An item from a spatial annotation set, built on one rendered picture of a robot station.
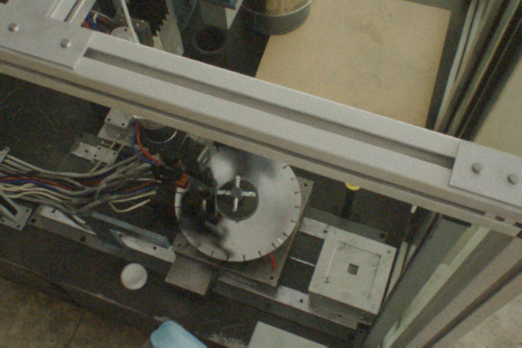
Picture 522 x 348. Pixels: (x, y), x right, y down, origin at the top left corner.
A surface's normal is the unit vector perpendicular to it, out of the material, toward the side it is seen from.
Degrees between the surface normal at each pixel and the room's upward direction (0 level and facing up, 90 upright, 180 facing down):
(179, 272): 0
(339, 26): 0
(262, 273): 0
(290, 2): 90
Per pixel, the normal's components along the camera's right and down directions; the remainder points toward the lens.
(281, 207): -0.04, -0.44
